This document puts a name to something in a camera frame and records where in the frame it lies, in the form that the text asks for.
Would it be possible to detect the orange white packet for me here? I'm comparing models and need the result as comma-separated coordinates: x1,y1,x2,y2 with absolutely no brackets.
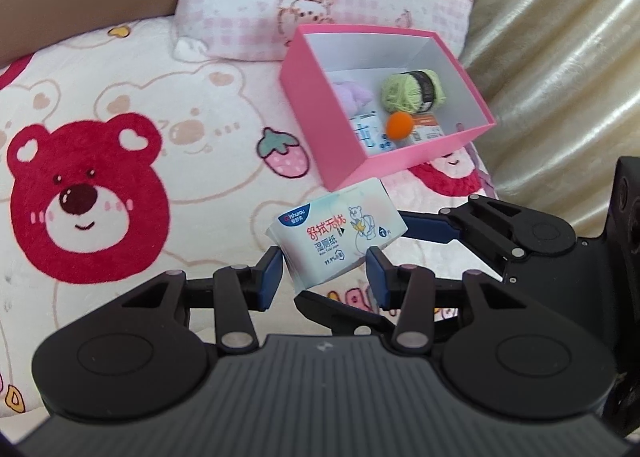
407,112,445,145

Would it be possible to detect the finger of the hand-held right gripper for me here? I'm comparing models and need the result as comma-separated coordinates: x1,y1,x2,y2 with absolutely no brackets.
294,290,398,339
397,195,579,266

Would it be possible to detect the green yarn ball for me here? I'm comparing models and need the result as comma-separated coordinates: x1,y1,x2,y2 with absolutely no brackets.
381,68,448,114

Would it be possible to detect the pink cardboard box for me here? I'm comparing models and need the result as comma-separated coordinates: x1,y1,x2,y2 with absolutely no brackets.
279,24,497,192

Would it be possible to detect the blue wet wipes pack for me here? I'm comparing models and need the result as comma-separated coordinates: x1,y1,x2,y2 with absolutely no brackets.
350,109,396,158

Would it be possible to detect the purple plush toy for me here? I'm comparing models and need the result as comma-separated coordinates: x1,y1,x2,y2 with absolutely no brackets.
332,79,376,115

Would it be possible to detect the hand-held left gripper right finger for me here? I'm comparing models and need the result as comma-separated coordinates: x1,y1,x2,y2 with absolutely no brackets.
366,246,545,356

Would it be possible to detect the golden beige cloth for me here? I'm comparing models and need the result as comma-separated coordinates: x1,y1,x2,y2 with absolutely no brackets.
457,0,640,240

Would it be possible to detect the white wet tissue pack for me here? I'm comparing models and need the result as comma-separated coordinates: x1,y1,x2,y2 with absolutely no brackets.
265,178,408,295

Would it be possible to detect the bear printed blanket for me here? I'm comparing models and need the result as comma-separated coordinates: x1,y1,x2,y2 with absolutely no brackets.
0,12,501,438

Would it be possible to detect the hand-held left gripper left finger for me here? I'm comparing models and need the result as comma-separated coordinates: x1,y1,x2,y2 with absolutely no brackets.
107,246,286,355

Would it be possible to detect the orange makeup sponge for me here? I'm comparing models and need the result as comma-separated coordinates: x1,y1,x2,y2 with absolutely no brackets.
386,112,415,140

